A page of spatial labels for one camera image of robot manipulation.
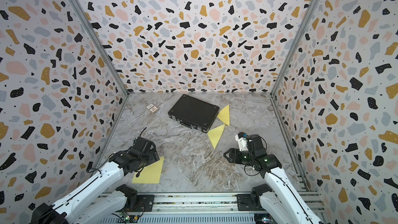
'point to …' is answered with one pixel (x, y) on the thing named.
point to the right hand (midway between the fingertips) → (228, 155)
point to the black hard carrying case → (194, 112)
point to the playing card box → (152, 108)
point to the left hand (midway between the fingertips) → (154, 157)
